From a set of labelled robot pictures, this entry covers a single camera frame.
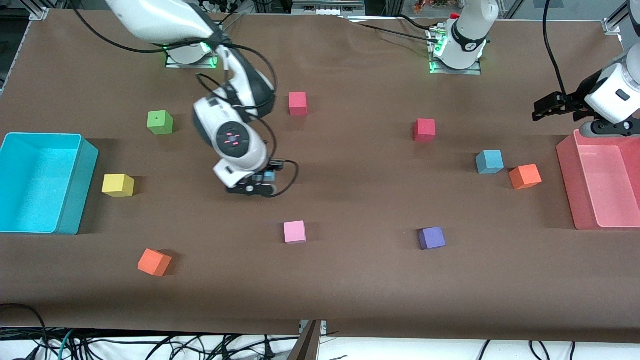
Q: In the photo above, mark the yellow foam block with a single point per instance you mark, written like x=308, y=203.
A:
x=118, y=185

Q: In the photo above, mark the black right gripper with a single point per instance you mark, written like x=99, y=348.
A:
x=273, y=164

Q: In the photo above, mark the brown table cover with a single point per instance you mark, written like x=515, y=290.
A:
x=350, y=290

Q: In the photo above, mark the orange foam block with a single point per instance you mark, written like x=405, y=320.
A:
x=525, y=177
x=154, y=263

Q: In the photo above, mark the silver aluminium frame beam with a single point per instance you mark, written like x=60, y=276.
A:
x=327, y=7

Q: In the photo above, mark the purple foam block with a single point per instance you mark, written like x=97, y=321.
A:
x=431, y=238

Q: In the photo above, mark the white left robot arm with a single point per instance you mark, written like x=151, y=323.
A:
x=470, y=30

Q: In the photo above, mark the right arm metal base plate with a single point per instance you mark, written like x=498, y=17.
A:
x=192, y=61

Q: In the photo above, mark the red foam block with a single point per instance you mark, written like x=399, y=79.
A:
x=298, y=104
x=424, y=130

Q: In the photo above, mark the silver aluminium corner bracket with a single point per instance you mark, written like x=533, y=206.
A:
x=39, y=13

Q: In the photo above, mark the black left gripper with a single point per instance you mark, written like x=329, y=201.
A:
x=569, y=105

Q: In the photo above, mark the pink plastic bin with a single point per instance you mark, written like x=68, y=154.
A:
x=600, y=180

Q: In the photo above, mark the green foam block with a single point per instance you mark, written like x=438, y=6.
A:
x=160, y=122

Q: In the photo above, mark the cyan plastic bin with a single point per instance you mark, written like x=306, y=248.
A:
x=35, y=185

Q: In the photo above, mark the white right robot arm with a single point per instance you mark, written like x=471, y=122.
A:
x=150, y=20

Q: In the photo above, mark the pink foam block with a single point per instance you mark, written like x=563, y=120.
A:
x=295, y=232

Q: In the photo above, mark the grey metal camera mount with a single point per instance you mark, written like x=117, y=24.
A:
x=307, y=347

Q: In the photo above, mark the silver aluminium frame profile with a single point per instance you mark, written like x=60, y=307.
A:
x=620, y=20

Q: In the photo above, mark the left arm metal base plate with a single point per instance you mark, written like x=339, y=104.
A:
x=475, y=70

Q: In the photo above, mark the light blue foam block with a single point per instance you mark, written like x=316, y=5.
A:
x=269, y=176
x=489, y=162

